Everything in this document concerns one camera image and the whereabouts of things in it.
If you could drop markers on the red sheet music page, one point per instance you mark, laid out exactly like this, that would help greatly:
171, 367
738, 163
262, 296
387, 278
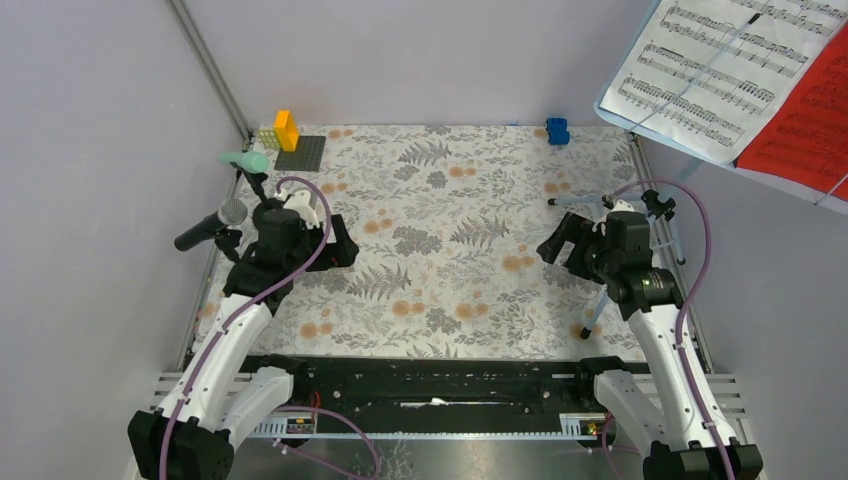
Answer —
806, 141

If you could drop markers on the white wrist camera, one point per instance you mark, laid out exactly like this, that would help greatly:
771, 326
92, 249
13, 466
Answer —
302, 203
619, 206

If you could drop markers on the floral patterned table mat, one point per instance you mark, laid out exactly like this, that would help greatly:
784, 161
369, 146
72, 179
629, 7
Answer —
448, 220

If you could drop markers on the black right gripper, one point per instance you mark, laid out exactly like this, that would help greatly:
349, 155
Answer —
570, 229

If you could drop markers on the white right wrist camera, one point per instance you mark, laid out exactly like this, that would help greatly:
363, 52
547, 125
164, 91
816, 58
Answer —
619, 206

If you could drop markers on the mint green microphone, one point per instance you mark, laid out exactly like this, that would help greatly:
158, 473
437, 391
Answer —
251, 162

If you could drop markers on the black near microphone stand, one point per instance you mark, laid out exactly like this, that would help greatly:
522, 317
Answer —
228, 241

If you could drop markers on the black silver microphone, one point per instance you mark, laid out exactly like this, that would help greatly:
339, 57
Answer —
232, 212

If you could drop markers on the blue toy brick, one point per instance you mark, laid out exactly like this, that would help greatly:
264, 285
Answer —
557, 131

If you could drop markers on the black microphone stand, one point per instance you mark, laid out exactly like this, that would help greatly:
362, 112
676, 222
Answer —
256, 182
228, 241

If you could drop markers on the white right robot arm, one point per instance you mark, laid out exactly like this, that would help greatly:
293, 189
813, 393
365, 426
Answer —
685, 434

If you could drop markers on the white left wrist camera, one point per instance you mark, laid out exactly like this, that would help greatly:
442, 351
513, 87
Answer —
302, 203

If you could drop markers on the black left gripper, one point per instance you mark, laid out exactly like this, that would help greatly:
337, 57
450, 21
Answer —
337, 254

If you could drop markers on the white sheet music page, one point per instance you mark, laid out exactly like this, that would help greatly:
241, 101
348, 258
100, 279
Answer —
705, 77

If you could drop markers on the black far microphone stand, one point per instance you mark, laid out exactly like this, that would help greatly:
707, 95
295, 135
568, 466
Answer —
256, 182

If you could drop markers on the light blue music stand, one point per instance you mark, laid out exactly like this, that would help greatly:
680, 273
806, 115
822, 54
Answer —
668, 233

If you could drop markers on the dark grey brick baseplate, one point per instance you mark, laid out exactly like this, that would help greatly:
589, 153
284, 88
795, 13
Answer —
307, 157

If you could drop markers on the pale green toy brick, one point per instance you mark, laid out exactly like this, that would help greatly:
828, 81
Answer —
268, 138

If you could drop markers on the orange toy brick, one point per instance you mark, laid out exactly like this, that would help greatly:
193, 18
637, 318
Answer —
286, 131

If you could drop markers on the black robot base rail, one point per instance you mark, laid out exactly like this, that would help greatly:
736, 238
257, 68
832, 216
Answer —
435, 396

